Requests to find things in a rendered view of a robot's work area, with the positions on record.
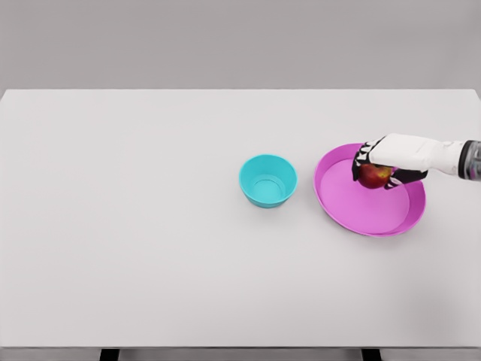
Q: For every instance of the blue bowl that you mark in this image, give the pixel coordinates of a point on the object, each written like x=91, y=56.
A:
x=268, y=181

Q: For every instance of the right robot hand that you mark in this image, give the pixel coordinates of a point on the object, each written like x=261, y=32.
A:
x=398, y=152

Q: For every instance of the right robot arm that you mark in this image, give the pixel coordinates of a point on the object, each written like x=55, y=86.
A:
x=456, y=157

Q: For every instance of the pink plate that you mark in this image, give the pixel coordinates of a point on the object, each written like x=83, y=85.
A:
x=368, y=203

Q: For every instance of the red apple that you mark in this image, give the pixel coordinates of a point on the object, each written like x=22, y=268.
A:
x=374, y=176

